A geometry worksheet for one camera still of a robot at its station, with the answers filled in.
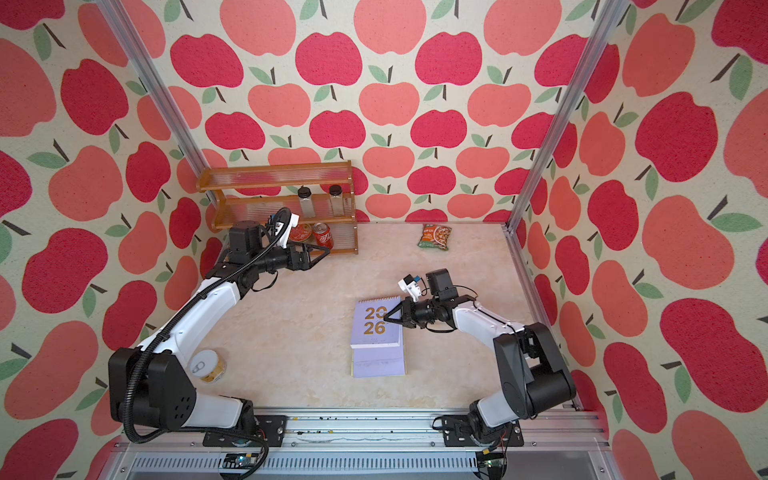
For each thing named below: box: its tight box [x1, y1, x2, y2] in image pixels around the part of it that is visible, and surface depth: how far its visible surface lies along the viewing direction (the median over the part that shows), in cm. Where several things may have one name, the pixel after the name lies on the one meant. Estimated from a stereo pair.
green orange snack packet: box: [417, 224, 452, 251], surface depth 117 cm
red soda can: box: [313, 222, 335, 250], surface depth 107 cm
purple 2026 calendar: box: [350, 296, 406, 378], surface depth 82 cm
